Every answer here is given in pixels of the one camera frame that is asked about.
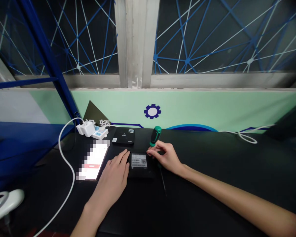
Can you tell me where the long white charger cable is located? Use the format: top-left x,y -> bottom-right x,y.
21,117 -> 85,237

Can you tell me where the black box with white label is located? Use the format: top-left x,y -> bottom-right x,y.
126,150 -> 157,180

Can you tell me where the blue metal shelf rack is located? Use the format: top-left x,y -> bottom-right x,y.
0,0 -> 77,179

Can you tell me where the white charger adapter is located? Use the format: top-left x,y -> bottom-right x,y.
76,122 -> 96,138

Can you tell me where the dark metal post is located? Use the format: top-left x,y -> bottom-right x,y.
266,96 -> 296,143

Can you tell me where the green-handled screwdriver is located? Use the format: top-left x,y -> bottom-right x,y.
147,125 -> 162,153

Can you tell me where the person's left hand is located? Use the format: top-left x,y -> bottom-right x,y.
89,149 -> 131,201

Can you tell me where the black set-top box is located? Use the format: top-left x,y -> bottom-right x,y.
112,127 -> 136,147

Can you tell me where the white power cord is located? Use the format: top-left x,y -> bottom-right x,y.
224,124 -> 275,145

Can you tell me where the window with line pattern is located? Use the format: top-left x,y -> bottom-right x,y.
0,0 -> 296,89

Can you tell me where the smartphone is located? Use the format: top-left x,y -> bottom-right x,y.
75,140 -> 111,182

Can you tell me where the person's right hand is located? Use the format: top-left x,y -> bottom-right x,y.
147,142 -> 187,177

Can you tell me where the white power strip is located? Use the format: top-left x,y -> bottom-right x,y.
91,126 -> 109,141

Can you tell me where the white ring lamp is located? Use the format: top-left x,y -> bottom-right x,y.
0,189 -> 25,223

